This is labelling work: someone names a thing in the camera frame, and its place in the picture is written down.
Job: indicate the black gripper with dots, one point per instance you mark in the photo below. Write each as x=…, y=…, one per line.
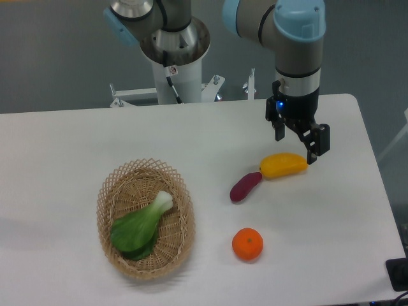
x=297, y=113

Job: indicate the green bok choy vegetable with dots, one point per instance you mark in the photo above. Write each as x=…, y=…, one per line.
x=136, y=233

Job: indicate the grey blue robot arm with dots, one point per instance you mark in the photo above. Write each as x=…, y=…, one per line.
x=175, y=42

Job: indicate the woven wicker basket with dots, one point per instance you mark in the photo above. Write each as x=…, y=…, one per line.
x=133, y=186

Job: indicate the yellow mango fruit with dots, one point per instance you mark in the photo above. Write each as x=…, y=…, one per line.
x=282, y=164

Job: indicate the purple sweet potato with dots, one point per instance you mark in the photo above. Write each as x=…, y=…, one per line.
x=244, y=186

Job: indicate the orange tangerine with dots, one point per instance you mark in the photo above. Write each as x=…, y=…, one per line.
x=247, y=244

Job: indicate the black device at edge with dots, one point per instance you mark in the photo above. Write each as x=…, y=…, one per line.
x=397, y=272

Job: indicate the white frame at right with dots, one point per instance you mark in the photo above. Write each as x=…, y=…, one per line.
x=393, y=143

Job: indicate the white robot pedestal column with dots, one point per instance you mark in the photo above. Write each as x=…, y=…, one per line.
x=186, y=79

